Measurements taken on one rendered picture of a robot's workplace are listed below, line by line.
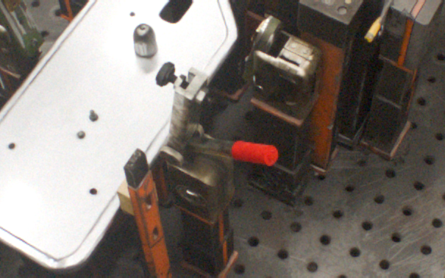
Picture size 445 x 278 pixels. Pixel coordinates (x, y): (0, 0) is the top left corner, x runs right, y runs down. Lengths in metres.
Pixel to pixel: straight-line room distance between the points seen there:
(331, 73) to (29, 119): 0.41
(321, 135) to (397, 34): 0.23
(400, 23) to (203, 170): 0.33
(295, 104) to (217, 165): 0.16
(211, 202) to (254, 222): 0.32
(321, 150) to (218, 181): 0.36
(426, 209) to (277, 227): 0.24
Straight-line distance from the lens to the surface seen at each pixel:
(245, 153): 1.08
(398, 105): 1.44
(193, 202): 1.23
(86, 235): 1.19
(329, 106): 1.37
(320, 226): 1.51
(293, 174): 1.44
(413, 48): 1.31
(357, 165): 1.56
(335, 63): 1.28
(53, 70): 1.32
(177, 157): 1.14
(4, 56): 1.38
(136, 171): 1.01
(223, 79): 1.57
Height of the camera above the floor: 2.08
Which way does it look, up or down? 61 degrees down
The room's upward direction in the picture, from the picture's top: 3 degrees counter-clockwise
